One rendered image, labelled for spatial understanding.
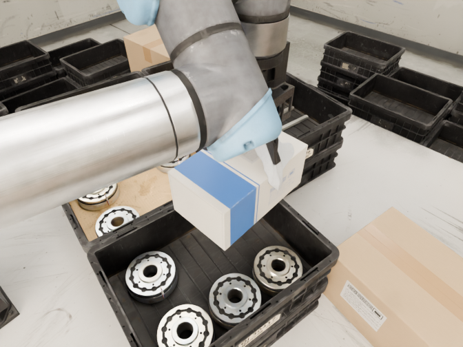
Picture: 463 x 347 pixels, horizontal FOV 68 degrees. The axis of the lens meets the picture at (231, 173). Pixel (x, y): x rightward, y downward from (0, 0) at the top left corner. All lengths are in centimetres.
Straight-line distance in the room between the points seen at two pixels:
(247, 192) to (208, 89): 23
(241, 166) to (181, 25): 27
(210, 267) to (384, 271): 36
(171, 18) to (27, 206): 19
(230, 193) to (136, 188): 49
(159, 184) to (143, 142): 67
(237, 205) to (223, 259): 32
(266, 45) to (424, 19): 349
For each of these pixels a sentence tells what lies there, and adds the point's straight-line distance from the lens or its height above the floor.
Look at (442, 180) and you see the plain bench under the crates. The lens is 131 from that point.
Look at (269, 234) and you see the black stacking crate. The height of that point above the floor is 83.
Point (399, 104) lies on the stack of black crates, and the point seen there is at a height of 49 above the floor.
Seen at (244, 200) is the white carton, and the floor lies 113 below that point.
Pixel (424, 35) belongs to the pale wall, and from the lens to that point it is 390.
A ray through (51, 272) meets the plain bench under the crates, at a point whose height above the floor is 70.
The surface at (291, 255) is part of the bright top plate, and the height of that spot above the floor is 86.
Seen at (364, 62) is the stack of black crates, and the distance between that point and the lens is 221.
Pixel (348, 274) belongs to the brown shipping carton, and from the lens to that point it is 78.
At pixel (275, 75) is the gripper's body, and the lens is 49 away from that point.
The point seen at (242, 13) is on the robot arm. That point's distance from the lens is 41.
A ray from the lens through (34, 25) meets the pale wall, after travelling 407.
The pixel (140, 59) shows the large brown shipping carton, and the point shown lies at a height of 83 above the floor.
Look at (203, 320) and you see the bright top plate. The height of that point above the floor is 86.
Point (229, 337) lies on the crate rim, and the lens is 60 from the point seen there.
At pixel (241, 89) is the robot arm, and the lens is 30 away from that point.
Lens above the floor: 150
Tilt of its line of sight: 45 degrees down
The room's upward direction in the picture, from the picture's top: straight up
